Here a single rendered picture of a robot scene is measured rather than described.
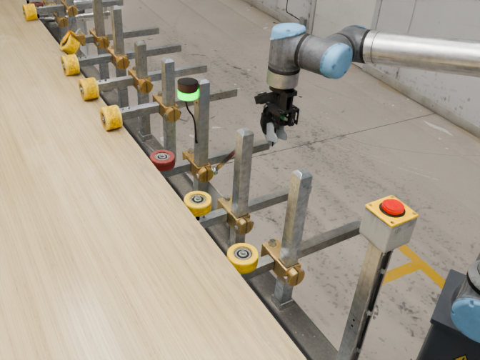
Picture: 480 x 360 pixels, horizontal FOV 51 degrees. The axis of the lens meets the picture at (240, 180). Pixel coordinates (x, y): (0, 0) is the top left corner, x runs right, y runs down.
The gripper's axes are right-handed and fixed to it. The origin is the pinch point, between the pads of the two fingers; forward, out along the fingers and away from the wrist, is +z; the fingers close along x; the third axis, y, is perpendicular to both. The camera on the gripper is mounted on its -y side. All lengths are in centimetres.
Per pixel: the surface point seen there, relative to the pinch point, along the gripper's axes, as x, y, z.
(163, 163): -29.5, -15.1, 8.4
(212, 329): -47, 47, 9
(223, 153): -6.4, -17.5, 12.8
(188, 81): -21.2, -14.3, -18.0
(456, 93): 249, -97, 76
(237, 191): -18.9, 11.3, 5.4
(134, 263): -54, 21, 9
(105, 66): -14, -113, 16
